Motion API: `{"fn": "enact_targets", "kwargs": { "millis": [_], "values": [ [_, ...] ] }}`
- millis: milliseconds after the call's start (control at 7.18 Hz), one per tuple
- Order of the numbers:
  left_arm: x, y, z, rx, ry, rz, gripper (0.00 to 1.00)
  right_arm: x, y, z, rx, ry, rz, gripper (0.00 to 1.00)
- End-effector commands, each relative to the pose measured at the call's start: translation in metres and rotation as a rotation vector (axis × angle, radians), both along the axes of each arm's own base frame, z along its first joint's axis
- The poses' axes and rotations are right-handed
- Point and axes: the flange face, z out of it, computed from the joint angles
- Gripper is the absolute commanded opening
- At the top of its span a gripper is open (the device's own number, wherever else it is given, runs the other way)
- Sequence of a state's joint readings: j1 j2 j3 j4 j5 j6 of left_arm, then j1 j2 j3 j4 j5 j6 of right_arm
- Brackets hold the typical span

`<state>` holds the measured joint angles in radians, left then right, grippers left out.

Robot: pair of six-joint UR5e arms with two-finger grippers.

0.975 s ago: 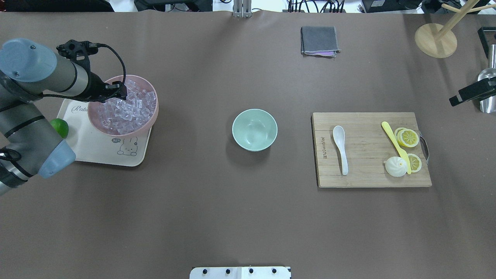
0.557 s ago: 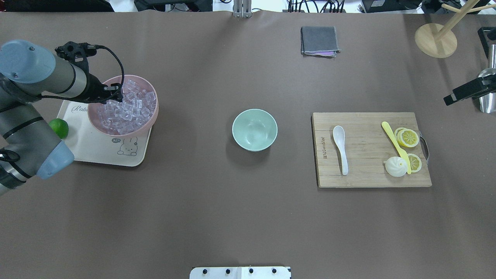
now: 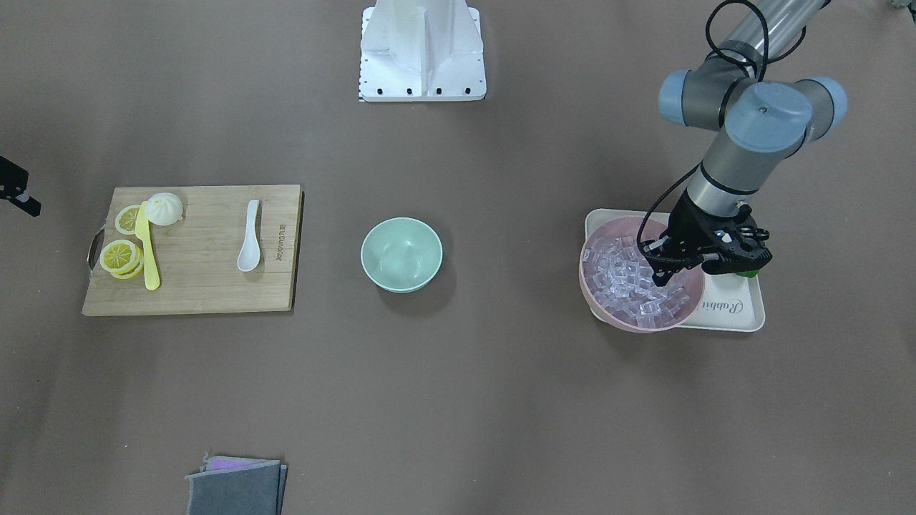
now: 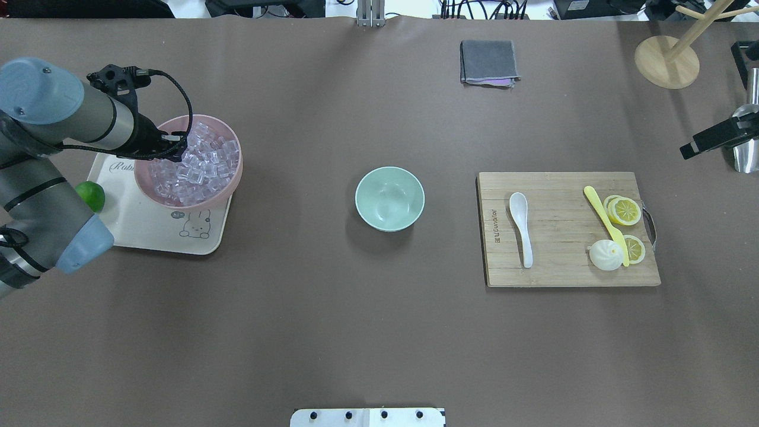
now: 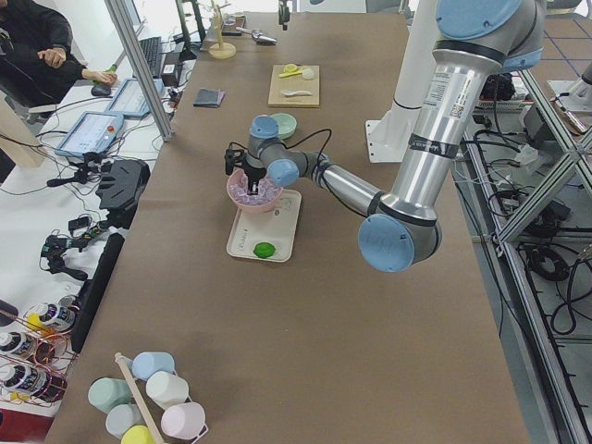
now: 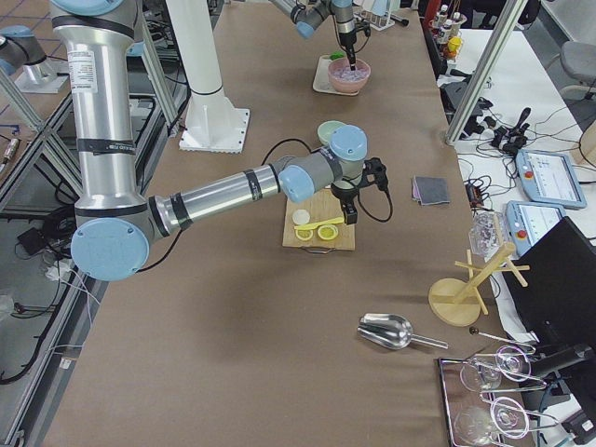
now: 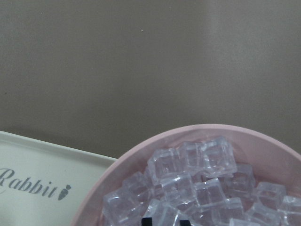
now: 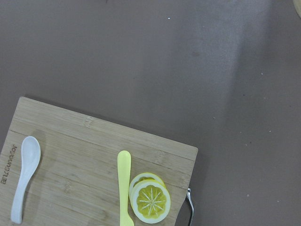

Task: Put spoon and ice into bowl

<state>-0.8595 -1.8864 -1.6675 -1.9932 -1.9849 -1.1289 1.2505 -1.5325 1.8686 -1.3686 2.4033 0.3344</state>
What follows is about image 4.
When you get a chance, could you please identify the white ceramic spoon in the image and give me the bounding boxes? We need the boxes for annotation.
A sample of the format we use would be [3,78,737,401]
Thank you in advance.
[509,192,534,269]

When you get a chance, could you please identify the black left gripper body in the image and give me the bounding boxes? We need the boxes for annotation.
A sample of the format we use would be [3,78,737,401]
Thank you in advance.
[131,116,184,162]

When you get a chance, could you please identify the bamboo cutting board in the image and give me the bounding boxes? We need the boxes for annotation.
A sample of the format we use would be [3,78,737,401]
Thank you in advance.
[476,172,661,288]

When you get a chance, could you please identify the lemon slice near bun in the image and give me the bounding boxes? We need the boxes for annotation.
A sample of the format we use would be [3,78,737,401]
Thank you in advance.
[623,234,647,266]

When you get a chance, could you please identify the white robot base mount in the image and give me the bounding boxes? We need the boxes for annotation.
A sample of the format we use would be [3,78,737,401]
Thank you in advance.
[289,406,447,426]

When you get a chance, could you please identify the wooden cup tree stand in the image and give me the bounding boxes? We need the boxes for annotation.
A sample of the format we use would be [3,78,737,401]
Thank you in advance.
[634,1,758,90]

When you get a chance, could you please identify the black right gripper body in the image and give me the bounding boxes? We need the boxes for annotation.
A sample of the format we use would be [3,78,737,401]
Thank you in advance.
[680,113,758,160]

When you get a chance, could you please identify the grey folded cloth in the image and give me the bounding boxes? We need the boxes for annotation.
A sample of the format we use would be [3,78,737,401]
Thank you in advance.
[459,40,522,88]

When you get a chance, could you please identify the clear ice cubes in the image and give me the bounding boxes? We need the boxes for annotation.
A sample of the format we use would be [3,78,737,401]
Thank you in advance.
[148,122,240,206]

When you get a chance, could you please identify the white steamed bun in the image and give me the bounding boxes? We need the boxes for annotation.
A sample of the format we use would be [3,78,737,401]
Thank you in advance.
[588,240,624,271]

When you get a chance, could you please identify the mint green bowl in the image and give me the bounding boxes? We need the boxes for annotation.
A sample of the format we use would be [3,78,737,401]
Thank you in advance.
[353,167,426,232]

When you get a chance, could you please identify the yellow plastic knife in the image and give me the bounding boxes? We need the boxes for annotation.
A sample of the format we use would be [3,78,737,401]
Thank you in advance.
[583,186,630,267]

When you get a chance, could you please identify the lemon slice stack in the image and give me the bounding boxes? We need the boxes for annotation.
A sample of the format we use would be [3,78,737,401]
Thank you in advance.
[602,195,642,227]

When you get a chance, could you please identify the green lime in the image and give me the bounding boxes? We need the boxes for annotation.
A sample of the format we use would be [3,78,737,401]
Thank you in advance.
[74,180,106,214]

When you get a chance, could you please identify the cream rabbit tray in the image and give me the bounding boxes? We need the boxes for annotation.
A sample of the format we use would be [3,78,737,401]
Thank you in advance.
[88,154,231,255]

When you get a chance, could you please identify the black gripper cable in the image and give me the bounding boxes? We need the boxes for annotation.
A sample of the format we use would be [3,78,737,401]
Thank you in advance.
[56,68,194,156]

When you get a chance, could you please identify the pink bowl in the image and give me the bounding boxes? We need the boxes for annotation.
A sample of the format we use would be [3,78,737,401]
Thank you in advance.
[134,114,244,209]

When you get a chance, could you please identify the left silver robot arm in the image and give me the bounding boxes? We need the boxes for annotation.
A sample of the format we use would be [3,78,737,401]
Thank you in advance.
[1,57,188,297]

